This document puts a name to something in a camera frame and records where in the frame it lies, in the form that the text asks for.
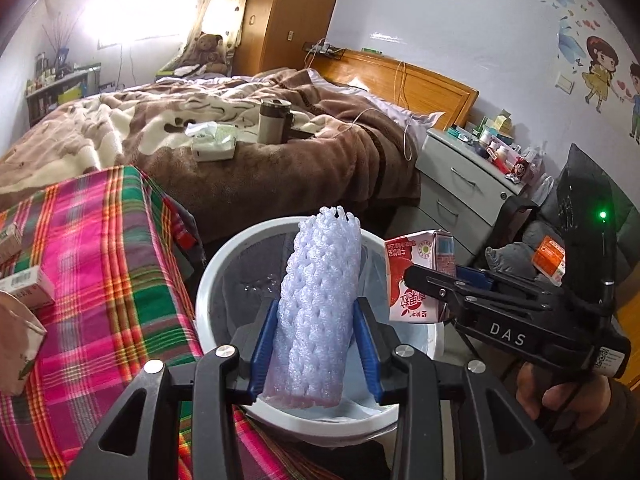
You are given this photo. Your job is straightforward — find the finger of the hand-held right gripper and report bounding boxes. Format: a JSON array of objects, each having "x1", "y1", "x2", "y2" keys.
[
  {"x1": 455, "y1": 266, "x2": 568, "y2": 306},
  {"x1": 404, "y1": 264, "x2": 501, "y2": 328}
]

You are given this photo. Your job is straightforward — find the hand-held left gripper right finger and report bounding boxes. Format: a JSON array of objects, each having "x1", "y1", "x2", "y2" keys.
[{"x1": 352, "y1": 297, "x2": 571, "y2": 480}]

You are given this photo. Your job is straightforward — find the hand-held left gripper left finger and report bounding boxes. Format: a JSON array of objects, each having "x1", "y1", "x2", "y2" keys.
[{"x1": 70, "y1": 297, "x2": 281, "y2": 480}]

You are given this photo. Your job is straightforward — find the white and red milk carton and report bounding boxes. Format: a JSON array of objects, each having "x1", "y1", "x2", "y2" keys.
[{"x1": 384, "y1": 230, "x2": 457, "y2": 323}]

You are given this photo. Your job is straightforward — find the pale purple foam net sleeve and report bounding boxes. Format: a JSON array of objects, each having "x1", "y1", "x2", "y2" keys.
[{"x1": 265, "y1": 206, "x2": 362, "y2": 410}]

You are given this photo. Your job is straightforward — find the white round trash bin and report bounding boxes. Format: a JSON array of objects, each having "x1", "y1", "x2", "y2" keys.
[{"x1": 195, "y1": 217, "x2": 446, "y2": 446}]

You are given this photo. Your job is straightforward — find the beige paper bag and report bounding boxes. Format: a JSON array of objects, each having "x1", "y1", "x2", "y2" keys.
[{"x1": 0, "y1": 290, "x2": 48, "y2": 396}]

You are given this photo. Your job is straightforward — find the small green and white box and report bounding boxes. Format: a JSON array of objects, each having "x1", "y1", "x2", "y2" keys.
[{"x1": 0, "y1": 222, "x2": 23, "y2": 263}]

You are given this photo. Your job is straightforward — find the person's right hand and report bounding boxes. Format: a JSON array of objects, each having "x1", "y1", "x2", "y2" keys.
[{"x1": 515, "y1": 360, "x2": 613, "y2": 433}]

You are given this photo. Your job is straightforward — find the orange packet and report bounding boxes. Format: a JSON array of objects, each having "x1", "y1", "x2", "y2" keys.
[{"x1": 531, "y1": 236, "x2": 568, "y2": 288}]

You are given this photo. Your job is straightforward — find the black chair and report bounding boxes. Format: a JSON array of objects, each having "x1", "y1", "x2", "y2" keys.
[{"x1": 487, "y1": 192, "x2": 566, "y2": 286}]

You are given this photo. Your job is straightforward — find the grey cushion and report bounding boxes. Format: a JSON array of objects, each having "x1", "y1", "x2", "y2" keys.
[{"x1": 487, "y1": 175, "x2": 568, "y2": 281}]

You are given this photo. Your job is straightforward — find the grey drawer nightstand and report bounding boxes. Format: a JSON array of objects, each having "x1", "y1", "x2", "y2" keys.
[{"x1": 415, "y1": 127, "x2": 531, "y2": 241}]

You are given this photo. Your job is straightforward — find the red cartoon figurine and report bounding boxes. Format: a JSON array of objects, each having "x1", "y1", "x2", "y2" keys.
[{"x1": 507, "y1": 156, "x2": 533, "y2": 181}]

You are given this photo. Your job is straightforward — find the cluster of medicine containers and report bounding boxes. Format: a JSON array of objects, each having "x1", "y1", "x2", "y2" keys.
[{"x1": 447, "y1": 115, "x2": 556, "y2": 183}]

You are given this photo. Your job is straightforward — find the pale green boxes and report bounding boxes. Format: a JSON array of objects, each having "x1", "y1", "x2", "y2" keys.
[{"x1": 480, "y1": 115, "x2": 516, "y2": 136}]

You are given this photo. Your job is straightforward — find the pink and green plaid cloth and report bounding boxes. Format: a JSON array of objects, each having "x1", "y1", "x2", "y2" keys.
[{"x1": 0, "y1": 165, "x2": 321, "y2": 480}]

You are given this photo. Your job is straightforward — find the bed with brown blanket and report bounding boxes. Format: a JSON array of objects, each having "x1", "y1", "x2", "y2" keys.
[{"x1": 0, "y1": 67, "x2": 423, "y2": 241}]

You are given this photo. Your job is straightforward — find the light purple pillow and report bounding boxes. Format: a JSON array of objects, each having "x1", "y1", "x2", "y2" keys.
[{"x1": 307, "y1": 69, "x2": 446, "y2": 133}]

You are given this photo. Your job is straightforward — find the wooden bed headboard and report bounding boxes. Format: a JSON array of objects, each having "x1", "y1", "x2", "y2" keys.
[{"x1": 312, "y1": 49, "x2": 480, "y2": 128}]

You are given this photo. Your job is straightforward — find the white tissue pack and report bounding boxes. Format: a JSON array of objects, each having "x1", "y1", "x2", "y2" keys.
[{"x1": 185, "y1": 121, "x2": 238, "y2": 162}]

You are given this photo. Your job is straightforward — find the steel thermos cup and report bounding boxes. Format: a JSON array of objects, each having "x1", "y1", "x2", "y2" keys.
[{"x1": 256, "y1": 99, "x2": 296, "y2": 145}]

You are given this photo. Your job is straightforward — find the brown teddy bear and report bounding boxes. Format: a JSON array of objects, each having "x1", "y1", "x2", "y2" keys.
[{"x1": 176, "y1": 32, "x2": 228, "y2": 76}]

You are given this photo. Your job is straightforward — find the wooden wardrobe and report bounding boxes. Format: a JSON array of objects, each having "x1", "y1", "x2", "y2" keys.
[{"x1": 232, "y1": 0, "x2": 348, "y2": 76}]

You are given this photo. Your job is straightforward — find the low storage shelf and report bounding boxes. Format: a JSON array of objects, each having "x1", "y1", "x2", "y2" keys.
[{"x1": 25, "y1": 62, "x2": 103, "y2": 126}]

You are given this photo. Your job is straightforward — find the patterned curtain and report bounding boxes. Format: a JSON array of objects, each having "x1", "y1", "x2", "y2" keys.
[{"x1": 177, "y1": 0, "x2": 258, "y2": 68}]

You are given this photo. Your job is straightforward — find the cluster of small bottles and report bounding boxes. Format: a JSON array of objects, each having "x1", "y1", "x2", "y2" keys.
[{"x1": 27, "y1": 52, "x2": 76, "y2": 83}]

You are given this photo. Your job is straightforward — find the bright window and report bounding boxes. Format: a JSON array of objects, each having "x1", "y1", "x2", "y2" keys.
[{"x1": 92, "y1": 0, "x2": 188, "y2": 51}]

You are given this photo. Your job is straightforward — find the dry branches in vase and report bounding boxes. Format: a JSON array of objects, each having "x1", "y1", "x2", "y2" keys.
[{"x1": 42, "y1": 10, "x2": 83, "y2": 58}]

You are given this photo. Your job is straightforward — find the white charging cable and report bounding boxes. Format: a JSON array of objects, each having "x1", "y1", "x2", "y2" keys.
[{"x1": 347, "y1": 60, "x2": 433, "y2": 161}]

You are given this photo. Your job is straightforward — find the cartoon boy wall sticker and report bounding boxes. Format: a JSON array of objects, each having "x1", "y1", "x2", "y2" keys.
[{"x1": 622, "y1": 62, "x2": 640, "y2": 141}]

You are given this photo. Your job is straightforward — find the cartoon girl wall sticker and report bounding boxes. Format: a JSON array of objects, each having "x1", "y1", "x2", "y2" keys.
[{"x1": 580, "y1": 35, "x2": 621, "y2": 113}]

